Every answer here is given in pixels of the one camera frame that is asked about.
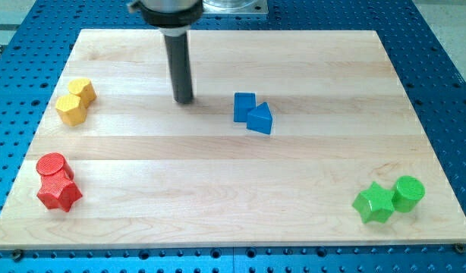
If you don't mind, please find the blue cube block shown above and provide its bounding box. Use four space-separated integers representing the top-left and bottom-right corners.
234 93 257 122

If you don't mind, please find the green star block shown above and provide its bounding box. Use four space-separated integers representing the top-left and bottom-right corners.
352 181 395 224

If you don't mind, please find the yellow pentagon block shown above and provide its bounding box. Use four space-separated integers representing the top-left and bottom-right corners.
68 77 96 108

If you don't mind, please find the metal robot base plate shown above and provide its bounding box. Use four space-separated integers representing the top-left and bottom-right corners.
203 0 269 15

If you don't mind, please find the yellow hexagon block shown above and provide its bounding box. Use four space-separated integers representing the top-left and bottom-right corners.
55 94 87 127

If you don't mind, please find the red star block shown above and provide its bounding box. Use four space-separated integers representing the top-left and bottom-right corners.
37 170 83 212

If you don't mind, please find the green cylinder block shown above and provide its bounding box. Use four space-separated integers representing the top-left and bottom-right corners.
392 176 426 213

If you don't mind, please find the blue perforated metal table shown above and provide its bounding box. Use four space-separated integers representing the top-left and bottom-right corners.
0 1 466 272

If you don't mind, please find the blue triangle block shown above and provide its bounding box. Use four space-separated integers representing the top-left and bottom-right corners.
247 102 273 134

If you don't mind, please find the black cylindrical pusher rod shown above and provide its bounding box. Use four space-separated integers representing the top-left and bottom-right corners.
165 33 194 104

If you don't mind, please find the red cylinder block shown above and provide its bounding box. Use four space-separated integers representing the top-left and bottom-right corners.
36 152 74 179

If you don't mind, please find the light wooden board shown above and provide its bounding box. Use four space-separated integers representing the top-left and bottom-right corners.
0 29 466 249

